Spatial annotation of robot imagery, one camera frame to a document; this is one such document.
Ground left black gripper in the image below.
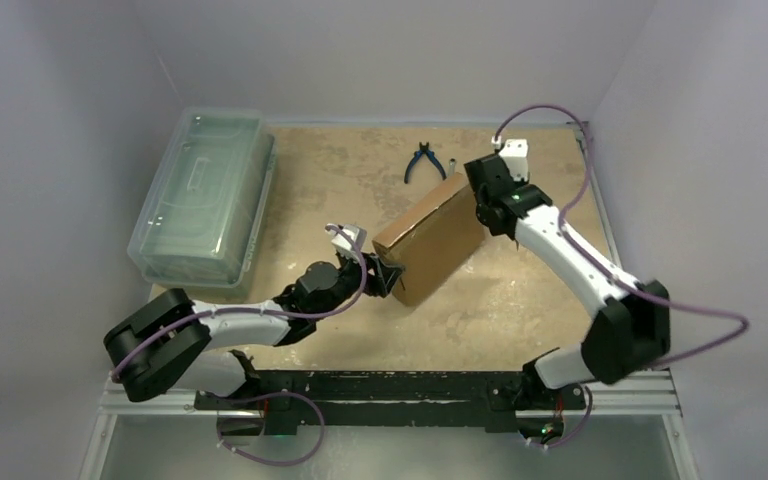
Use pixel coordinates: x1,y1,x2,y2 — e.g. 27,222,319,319
313,249,402,320

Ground brown cardboard express box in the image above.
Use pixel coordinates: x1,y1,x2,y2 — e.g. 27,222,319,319
372,173,486,307

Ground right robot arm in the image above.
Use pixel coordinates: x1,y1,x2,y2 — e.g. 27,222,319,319
464,153,671,407

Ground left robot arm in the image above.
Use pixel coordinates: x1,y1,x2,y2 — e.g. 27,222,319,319
103,253,405,409

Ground clear plastic storage bin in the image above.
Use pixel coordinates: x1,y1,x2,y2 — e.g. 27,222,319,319
127,107,274,297

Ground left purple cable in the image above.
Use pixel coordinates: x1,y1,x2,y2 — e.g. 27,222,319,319
110,225,369,382

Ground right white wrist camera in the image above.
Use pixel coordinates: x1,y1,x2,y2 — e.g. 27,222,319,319
490,135,530,183

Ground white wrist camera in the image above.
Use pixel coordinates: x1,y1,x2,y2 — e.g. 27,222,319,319
490,135,530,183
325,223,367,259

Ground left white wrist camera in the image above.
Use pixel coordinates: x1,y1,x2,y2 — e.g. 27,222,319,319
325,223,367,259

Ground blue handled pliers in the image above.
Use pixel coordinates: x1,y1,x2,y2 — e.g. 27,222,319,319
403,140,449,185

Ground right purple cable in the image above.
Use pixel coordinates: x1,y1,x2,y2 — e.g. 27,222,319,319
491,103,751,372

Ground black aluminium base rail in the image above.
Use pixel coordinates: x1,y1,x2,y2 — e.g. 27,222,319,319
101,370,679,441

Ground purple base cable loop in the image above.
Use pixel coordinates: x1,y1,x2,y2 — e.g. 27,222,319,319
215,390,327,468

